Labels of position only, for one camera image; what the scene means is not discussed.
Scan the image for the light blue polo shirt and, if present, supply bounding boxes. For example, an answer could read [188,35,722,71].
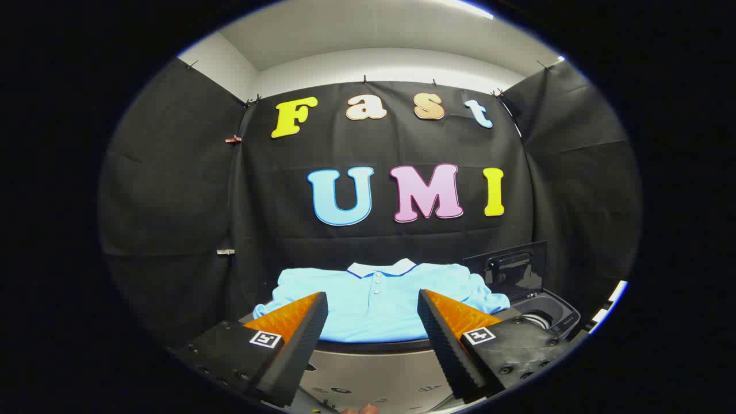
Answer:
[253,258,511,344]

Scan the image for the transparent washing machine lid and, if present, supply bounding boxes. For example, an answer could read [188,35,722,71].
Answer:
[463,240,548,301]

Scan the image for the grey washing machine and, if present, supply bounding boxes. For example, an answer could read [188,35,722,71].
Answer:
[463,240,581,341]

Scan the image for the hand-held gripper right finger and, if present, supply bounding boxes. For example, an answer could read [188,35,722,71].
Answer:
[417,289,576,403]

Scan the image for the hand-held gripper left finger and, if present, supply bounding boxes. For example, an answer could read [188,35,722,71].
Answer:
[172,292,329,408]

